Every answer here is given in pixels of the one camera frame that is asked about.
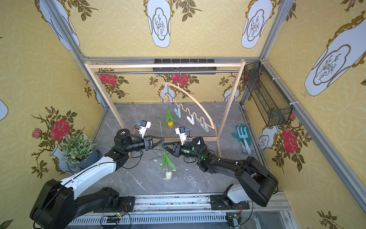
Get white artificial tulip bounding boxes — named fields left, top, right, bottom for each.
left=159, top=121, right=178, bottom=181

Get yellow artificial tulip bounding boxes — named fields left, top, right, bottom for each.
left=166, top=104, right=174, bottom=128

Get curved wooden clip hanger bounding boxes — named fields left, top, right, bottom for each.
left=149, top=74, right=215, bottom=130

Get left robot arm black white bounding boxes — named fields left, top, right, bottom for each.
left=30, top=129, right=165, bottom=229

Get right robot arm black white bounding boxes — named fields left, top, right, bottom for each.
left=162, top=137, right=278, bottom=207

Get grey clothes peg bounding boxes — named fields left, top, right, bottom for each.
left=200, top=122, right=209, bottom=133

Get white clothes peg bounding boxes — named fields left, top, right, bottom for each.
left=186, top=114, right=195, bottom=125

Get teal clothes peg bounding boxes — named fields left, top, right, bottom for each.
left=174, top=106, right=182, bottom=118

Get pink artificial tulip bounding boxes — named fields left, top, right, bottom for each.
left=149, top=155, right=164, bottom=161

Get potted white flower plant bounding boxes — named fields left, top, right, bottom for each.
left=61, top=134, right=102, bottom=169

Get light garden hand fork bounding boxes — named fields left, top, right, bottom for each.
left=236, top=126, right=252, bottom=155

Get teal garden gloves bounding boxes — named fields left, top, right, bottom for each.
left=232, top=124, right=252, bottom=155

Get metal rack rod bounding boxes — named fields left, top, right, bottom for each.
left=94, top=70, right=238, bottom=75

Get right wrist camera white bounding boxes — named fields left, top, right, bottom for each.
left=175, top=127, right=189, bottom=145

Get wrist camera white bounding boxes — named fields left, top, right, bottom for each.
left=134, top=120, right=151, bottom=138
left=175, top=127, right=189, bottom=145

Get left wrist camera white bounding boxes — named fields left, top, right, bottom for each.
left=134, top=120, right=151, bottom=138

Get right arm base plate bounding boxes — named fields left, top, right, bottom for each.
left=208, top=195, right=250, bottom=211

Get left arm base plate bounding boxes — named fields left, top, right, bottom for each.
left=93, top=196, right=135, bottom=213

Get black vent on wall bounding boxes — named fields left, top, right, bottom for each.
left=152, top=58, right=217, bottom=75

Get wooden clothes rack frame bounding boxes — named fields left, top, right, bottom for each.
left=84, top=59, right=246, bottom=162

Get black wire mesh basket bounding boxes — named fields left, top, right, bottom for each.
left=243, top=62, right=293, bottom=127

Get aluminium rail front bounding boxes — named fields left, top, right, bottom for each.
left=76, top=193, right=290, bottom=217

